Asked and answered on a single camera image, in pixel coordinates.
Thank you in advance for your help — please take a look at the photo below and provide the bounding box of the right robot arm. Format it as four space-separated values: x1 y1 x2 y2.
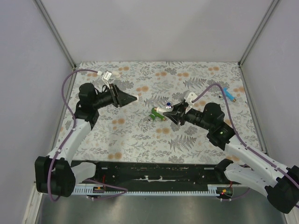
157 101 299 214

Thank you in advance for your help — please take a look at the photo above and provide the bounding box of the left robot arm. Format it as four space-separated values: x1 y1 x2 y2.
35 83 138 201

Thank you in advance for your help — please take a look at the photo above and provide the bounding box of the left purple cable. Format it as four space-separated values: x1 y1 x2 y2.
48 69 128 203

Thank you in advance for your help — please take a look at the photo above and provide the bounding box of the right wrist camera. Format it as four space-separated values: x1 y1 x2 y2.
183 91 198 105

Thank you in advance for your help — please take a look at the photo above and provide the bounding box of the floral table mat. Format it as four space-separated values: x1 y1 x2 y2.
69 62 261 164

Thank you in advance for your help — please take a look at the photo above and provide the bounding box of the white chrome faucet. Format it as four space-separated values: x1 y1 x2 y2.
155 101 173 115

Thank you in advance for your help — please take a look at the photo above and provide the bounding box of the green faucet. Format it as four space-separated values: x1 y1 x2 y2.
148 107 166 121

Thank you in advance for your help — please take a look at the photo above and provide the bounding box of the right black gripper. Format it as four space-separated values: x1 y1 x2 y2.
163 101 213 131

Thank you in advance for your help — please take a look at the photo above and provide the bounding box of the blue faucet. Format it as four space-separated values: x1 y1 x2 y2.
218 87 236 102

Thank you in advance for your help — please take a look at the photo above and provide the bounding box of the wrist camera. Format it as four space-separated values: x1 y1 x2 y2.
101 71 112 86
183 91 198 105

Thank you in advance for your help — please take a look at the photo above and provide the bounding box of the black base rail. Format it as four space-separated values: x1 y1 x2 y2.
85 161 231 192

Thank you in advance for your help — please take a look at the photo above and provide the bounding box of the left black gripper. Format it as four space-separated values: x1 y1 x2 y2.
92 84 137 109

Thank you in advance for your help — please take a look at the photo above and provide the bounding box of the white pipe elbow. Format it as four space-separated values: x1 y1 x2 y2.
112 71 121 78

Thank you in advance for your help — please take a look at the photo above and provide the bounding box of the white slotted cable duct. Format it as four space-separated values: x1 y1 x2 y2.
70 184 221 196

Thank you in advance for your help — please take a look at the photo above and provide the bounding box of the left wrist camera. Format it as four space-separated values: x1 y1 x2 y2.
101 71 112 86

